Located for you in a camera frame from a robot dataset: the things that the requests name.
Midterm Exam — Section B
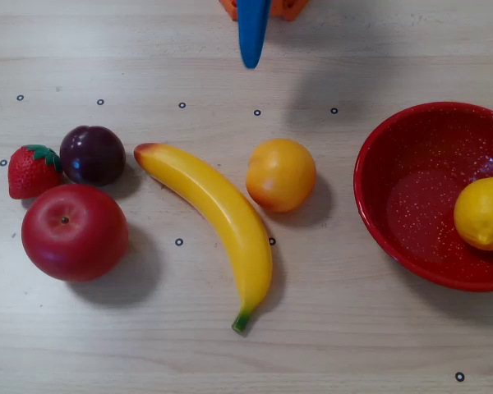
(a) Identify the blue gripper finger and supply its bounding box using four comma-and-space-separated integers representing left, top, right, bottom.
237, 0, 272, 70

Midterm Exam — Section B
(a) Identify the yellow lemon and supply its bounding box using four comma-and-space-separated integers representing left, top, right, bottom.
453, 176, 493, 252

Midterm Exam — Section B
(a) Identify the orange robot base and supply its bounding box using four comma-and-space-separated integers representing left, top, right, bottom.
219, 0, 309, 21

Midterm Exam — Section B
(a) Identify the red speckled bowl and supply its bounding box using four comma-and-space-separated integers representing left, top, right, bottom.
352, 101, 493, 293

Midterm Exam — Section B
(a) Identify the orange yellow peach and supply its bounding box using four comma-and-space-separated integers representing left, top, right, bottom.
245, 138, 317, 213

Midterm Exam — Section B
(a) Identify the yellow banana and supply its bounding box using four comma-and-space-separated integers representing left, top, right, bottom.
133, 142, 274, 334

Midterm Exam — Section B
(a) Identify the dark purple plum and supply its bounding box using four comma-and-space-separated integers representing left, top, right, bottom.
59, 125, 127, 188

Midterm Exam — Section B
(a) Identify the red strawberry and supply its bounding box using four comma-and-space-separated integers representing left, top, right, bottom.
7, 144, 64, 200

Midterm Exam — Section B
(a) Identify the red apple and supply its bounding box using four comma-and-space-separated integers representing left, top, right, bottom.
21, 183, 129, 283

